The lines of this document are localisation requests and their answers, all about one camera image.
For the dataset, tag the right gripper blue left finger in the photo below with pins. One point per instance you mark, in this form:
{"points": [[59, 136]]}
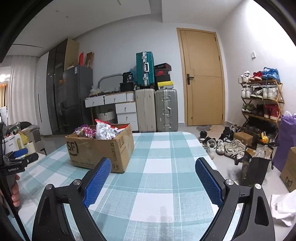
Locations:
{"points": [[51, 221]]}

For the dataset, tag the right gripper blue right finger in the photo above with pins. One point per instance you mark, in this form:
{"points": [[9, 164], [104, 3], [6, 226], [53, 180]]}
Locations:
{"points": [[255, 222]]}

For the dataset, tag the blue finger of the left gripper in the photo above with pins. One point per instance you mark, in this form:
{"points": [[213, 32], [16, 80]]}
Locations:
{"points": [[20, 153], [31, 158]]}

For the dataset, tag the purple snack bag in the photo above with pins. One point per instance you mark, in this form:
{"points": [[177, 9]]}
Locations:
{"points": [[85, 131]]}

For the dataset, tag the silver white snack bag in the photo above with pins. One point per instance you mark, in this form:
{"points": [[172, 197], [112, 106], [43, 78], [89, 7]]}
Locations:
{"points": [[105, 131]]}

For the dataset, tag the red white small snack bag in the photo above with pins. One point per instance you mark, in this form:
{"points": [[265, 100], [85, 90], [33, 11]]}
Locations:
{"points": [[111, 123]]}

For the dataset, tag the left hand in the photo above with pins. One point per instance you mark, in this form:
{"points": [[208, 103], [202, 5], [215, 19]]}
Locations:
{"points": [[15, 194]]}

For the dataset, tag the white tumbler cup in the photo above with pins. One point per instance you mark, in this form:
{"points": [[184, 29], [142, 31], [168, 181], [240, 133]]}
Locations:
{"points": [[30, 147]]}

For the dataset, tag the black paper bag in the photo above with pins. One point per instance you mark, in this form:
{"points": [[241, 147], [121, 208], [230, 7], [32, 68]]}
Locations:
{"points": [[254, 170]]}

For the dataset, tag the brown SF cardboard box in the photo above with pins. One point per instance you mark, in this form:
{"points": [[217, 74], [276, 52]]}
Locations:
{"points": [[87, 152]]}

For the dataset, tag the cardboard box with cat face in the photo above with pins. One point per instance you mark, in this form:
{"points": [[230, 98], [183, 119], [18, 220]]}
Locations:
{"points": [[288, 174]]}

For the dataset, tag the dark grey refrigerator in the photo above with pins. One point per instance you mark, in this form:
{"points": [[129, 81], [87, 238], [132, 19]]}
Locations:
{"points": [[68, 84]]}

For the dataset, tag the woven laundry basket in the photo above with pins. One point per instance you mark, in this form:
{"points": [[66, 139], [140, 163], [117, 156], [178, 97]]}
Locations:
{"points": [[107, 117]]}

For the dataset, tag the small brown floor box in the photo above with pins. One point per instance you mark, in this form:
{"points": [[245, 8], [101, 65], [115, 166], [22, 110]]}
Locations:
{"points": [[244, 138]]}

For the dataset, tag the blue white checkered tablecloth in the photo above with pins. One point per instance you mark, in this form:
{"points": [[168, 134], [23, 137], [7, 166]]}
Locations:
{"points": [[158, 197]]}

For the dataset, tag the white drawer desk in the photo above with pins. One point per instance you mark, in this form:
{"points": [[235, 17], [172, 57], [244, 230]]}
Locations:
{"points": [[122, 103]]}

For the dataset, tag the round mirror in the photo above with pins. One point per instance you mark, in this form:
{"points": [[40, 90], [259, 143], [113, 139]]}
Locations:
{"points": [[110, 83]]}

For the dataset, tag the wooden shoe rack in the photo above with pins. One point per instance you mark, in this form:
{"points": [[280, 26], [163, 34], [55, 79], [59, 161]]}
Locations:
{"points": [[263, 100]]}

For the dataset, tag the beige suitcase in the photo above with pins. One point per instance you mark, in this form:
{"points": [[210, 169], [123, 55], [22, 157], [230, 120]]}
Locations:
{"points": [[146, 112]]}

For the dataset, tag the silver aluminium suitcase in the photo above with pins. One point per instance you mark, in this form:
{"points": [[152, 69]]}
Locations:
{"points": [[166, 101]]}

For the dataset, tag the teal suitcase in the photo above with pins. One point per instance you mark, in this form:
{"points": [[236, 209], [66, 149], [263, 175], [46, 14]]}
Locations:
{"points": [[145, 69]]}

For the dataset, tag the stacked shoe boxes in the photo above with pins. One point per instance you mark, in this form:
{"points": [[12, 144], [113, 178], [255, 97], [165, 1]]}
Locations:
{"points": [[162, 76]]}

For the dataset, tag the wooden door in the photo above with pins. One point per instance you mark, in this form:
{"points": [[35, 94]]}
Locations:
{"points": [[203, 77]]}

